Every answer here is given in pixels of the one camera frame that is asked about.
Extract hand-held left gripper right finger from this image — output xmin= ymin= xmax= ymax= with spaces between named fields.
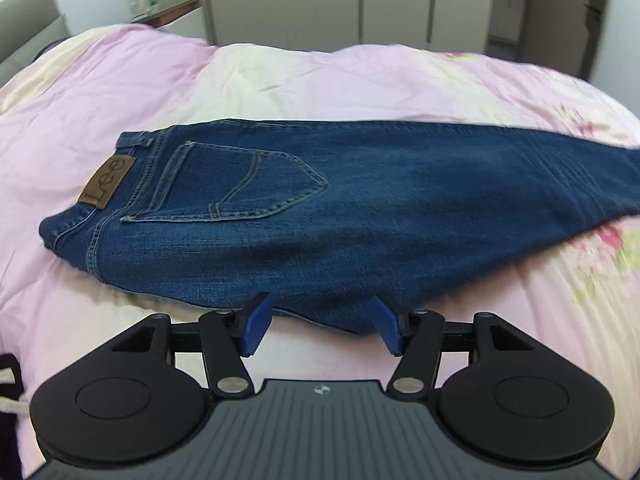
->
xmin=369 ymin=294 xmax=539 ymax=401

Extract dark cloth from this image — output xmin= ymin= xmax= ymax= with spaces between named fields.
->
xmin=0 ymin=353 xmax=27 ymax=480

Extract blue denim pants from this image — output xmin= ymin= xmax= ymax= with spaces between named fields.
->
xmin=38 ymin=118 xmax=640 ymax=337

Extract grey room door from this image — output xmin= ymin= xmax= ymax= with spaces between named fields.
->
xmin=520 ymin=0 xmax=613 ymax=83

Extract wooden nightstand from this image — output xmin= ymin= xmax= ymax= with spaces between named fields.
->
xmin=147 ymin=0 xmax=217 ymax=46

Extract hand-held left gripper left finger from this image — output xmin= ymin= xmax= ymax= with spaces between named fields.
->
xmin=111 ymin=291 xmax=275 ymax=401

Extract pink floral duvet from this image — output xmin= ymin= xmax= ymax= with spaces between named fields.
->
xmin=0 ymin=24 xmax=640 ymax=480

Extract beige wardrobe doors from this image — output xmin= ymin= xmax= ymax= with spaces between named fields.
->
xmin=202 ymin=0 xmax=497 ymax=57

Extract grey upholstered headboard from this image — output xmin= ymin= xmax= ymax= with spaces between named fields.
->
xmin=0 ymin=0 xmax=71 ymax=88

